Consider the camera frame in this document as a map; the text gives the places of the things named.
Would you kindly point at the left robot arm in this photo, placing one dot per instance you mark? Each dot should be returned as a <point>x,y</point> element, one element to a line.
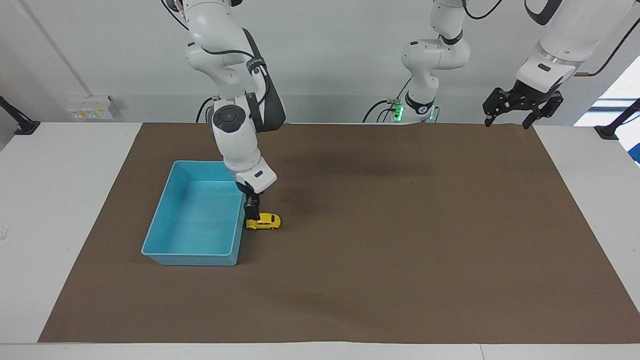
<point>430,55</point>

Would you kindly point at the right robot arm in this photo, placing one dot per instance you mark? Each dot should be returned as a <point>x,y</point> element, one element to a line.
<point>235,150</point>

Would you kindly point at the black stand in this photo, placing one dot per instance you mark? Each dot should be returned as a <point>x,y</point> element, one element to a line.
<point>20,122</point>
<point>617,125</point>

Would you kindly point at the yellow toy beetle car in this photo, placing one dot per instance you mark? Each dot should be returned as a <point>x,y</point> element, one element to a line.
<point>265,221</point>

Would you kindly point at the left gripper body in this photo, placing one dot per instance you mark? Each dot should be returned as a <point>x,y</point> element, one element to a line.
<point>531,95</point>

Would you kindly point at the white wall socket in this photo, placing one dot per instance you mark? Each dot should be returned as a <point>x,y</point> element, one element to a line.
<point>90,107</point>

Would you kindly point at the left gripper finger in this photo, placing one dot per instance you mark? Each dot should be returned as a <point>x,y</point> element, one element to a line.
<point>495,102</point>
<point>547,107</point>

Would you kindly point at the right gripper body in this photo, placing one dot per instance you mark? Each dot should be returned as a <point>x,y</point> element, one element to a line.
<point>248,190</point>

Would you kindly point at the light blue plastic bin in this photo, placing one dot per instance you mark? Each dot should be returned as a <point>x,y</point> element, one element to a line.
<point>195,220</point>

